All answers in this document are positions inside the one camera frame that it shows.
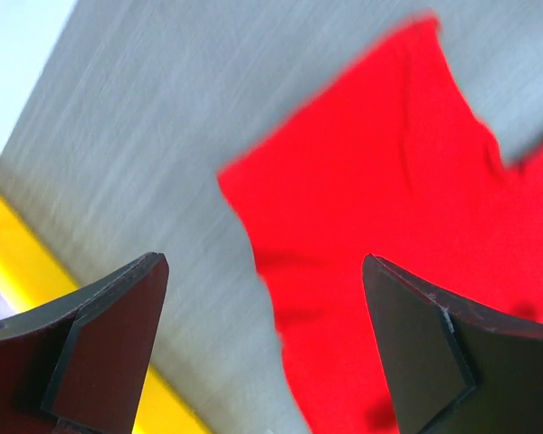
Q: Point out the red t shirt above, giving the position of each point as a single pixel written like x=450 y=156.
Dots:
x=389 y=160

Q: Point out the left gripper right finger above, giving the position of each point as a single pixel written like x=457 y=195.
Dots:
x=453 y=365

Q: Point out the yellow plastic bin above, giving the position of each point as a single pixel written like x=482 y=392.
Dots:
x=30 y=276

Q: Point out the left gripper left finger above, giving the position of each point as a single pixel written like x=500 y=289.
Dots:
x=77 y=364

